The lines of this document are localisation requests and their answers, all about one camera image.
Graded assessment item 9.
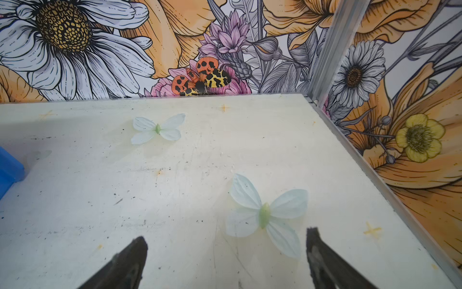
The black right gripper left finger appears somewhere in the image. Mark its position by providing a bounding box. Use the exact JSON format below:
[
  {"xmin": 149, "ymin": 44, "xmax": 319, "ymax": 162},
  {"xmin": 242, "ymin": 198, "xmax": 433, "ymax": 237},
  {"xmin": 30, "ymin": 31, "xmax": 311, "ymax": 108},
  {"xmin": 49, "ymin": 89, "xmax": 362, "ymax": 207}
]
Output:
[{"xmin": 79, "ymin": 236, "xmax": 148, "ymax": 289}]

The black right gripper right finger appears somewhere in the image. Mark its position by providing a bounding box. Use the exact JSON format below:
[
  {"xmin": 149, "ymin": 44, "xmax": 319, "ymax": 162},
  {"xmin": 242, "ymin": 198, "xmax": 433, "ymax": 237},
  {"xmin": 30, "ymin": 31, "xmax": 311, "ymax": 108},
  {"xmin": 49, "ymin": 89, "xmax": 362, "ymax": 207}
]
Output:
[{"xmin": 306, "ymin": 227, "xmax": 376, "ymax": 289}]

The blue plastic bin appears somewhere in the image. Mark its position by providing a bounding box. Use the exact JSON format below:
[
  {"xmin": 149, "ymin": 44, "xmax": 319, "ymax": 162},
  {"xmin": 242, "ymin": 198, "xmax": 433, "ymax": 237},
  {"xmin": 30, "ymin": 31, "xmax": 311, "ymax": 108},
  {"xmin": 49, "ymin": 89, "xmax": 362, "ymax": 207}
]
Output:
[{"xmin": 0, "ymin": 148, "xmax": 25, "ymax": 199}]

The aluminium corner post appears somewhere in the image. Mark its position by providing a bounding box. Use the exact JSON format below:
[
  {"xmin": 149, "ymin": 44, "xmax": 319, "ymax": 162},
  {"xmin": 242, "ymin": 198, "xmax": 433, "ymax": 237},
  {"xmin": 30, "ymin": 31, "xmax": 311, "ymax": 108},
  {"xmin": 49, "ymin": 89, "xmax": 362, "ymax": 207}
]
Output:
[{"xmin": 307, "ymin": 1, "xmax": 369, "ymax": 109}]

